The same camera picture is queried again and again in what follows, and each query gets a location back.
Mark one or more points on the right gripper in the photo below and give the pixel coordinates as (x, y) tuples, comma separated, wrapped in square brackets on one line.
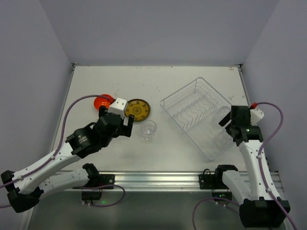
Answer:
[(231, 125)]

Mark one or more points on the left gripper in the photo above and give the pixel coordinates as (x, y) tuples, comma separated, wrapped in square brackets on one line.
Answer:
[(123, 127)]

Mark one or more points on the yellow patterned plate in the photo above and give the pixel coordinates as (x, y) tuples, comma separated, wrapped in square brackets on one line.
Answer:
[(139, 108)]

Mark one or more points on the clear glass cup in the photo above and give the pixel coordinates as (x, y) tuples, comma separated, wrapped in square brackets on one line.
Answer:
[(223, 111), (148, 129)]

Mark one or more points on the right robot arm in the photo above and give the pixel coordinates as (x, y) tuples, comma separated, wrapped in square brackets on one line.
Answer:
[(260, 204)]

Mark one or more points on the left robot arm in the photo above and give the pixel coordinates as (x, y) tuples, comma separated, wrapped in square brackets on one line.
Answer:
[(81, 143)]

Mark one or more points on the orange bowl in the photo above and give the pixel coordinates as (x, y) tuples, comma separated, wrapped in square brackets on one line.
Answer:
[(105, 100)]

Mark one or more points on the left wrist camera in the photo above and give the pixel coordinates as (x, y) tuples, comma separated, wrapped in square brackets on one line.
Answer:
[(118, 107)]

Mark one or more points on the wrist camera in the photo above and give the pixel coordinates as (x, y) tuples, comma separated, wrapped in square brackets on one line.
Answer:
[(118, 107), (256, 114)]

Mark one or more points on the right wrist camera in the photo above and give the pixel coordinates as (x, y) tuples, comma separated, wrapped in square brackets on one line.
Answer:
[(256, 114)]

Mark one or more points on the white wire dish rack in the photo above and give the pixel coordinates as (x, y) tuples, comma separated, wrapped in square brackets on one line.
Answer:
[(193, 109)]

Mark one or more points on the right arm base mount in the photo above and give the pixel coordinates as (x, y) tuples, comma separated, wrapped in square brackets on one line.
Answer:
[(213, 181)]

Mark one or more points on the aluminium mounting rail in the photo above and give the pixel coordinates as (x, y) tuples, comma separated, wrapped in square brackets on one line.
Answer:
[(134, 181)]

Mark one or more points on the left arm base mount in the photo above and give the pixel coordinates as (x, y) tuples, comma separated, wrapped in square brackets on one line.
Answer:
[(103, 180)]

